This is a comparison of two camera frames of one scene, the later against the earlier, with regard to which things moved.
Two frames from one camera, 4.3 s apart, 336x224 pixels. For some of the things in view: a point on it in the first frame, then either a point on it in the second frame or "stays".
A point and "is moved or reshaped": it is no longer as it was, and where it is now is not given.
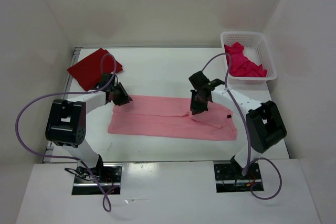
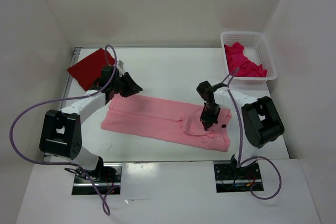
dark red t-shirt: (88, 72) stays
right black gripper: (195, 108) → (208, 121)
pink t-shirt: (171, 118) is moved or reshaped
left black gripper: (125, 97) → (132, 87)
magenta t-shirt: (240, 66) stays
